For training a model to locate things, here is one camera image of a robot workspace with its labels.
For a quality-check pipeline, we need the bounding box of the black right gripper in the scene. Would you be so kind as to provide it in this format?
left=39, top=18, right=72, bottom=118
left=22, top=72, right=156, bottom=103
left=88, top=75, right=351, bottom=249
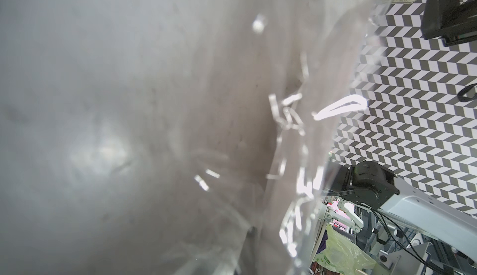
left=421, top=0, right=477, bottom=47

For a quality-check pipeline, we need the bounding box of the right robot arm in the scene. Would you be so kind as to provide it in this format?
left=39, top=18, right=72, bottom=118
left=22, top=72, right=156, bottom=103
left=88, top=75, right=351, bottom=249
left=329, top=0, right=477, bottom=275

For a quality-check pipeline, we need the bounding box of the clear plastic wrap sheet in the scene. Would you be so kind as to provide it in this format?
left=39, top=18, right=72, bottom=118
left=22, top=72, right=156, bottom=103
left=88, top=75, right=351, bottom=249
left=1, top=0, right=376, bottom=275

